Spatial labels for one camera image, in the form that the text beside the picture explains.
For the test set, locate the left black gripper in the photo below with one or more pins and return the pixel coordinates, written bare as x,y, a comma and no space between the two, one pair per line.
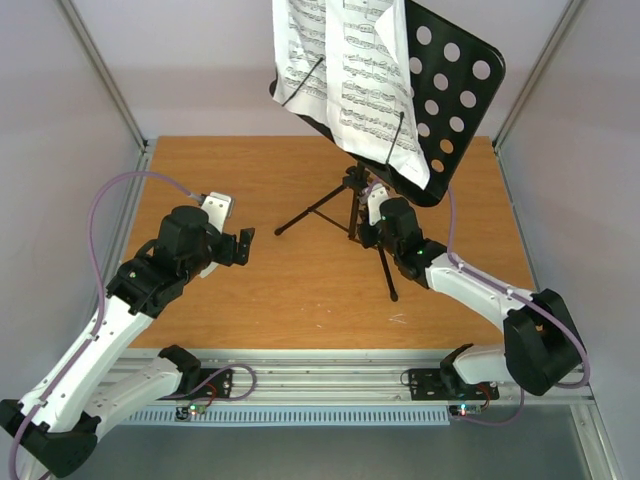
229,256

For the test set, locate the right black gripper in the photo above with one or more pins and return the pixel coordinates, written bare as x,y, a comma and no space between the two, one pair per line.
367,235

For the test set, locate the white metronome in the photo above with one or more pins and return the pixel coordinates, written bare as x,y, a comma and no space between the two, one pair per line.
208,270

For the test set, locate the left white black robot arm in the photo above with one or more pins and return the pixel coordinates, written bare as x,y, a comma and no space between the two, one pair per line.
57,425

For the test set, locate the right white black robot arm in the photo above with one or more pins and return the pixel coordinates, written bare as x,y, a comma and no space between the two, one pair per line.
541,347

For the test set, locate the white sheet music paper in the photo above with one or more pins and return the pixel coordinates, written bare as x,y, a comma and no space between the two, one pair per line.
345,65

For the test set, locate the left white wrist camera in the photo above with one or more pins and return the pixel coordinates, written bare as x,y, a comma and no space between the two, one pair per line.
219,209

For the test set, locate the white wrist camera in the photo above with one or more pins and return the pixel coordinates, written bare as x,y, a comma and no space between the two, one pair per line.
219,209
374,196

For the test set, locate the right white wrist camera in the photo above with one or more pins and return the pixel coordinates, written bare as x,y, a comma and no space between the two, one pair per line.
374,196

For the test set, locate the left aluminium frame post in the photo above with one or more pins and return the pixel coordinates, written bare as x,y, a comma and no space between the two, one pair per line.
87,43

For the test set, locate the aluminium frame post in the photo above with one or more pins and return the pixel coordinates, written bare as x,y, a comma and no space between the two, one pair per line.
555,40
87,43

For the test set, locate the aluminium rail base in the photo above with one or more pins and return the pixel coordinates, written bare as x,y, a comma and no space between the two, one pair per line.
327,376

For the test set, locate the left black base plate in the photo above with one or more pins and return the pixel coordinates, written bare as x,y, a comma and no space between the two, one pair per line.
210,383

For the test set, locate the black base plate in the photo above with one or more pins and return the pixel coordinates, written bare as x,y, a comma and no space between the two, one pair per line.
210,383
430,384

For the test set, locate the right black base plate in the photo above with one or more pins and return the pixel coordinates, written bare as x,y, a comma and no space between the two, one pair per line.
430,384

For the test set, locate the grey slotted cable duct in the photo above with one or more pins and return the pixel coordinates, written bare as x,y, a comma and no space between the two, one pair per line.
292,416

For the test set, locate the right aluminium frame post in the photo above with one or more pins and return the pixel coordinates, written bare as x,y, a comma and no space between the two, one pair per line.
555,40

